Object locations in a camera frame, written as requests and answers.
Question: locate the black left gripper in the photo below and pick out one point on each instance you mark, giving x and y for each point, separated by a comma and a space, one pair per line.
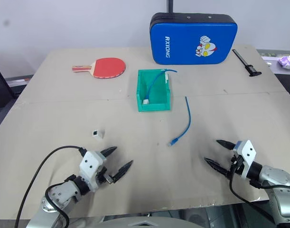
102, 176

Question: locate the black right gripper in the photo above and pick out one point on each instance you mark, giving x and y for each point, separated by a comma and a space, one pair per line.
237, 166

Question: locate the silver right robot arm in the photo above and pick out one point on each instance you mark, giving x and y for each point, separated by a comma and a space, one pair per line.
277, 178

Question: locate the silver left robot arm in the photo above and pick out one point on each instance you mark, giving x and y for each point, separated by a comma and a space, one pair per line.
60, 194

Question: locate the small white cube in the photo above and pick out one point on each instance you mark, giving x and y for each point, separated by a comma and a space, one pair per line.
99, 135

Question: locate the silver robot torso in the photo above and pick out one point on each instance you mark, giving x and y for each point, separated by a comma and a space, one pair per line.
144, 223

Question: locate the green plastic bin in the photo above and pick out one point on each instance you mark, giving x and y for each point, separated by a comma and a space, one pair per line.
156, 96

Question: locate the black caliper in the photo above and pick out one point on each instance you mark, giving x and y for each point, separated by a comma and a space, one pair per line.
252, 70

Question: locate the red table tennis paddle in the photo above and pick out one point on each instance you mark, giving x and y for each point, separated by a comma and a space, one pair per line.
109, 67

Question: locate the dark side table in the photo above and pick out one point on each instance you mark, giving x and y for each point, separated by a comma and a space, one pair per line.
286, 83

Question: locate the crumpled purple white wrapper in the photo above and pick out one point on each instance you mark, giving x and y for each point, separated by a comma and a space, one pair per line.
286, 62

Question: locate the blue RXIONG kick pad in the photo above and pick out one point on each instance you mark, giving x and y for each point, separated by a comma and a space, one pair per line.
182, 42

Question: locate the black vertical pole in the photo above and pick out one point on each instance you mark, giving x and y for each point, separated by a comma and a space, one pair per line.
169, 7

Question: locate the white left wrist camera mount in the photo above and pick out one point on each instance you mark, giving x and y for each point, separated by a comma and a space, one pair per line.
90, 161

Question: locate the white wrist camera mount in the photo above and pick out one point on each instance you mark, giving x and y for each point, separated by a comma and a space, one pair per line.
90, 161
248, 152

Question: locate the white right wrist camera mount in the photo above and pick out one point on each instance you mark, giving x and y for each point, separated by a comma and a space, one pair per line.
248, 152

